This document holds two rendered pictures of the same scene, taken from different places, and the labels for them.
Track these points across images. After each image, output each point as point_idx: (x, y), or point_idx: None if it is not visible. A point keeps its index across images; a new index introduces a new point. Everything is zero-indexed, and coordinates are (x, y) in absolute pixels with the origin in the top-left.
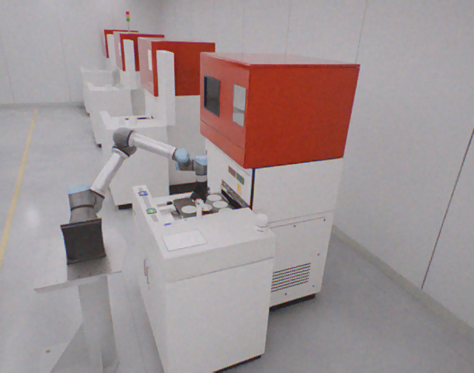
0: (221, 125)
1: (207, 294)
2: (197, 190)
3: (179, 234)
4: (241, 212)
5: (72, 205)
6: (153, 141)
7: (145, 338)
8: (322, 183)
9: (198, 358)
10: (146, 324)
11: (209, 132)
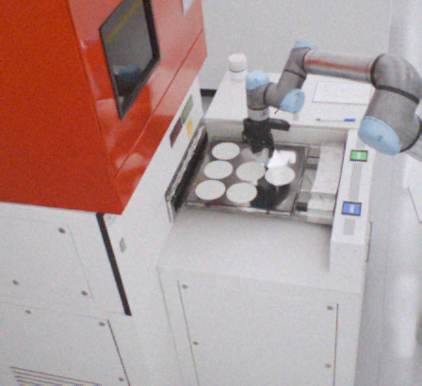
0: (169, 63)
1: None
2: (274, 120)
3: (342, 101)
4: (226, 111)
5: None
6: (347, 53)
7: (369, 331)
8: None
9: None
10: (360, 355)
11: (148, 142)
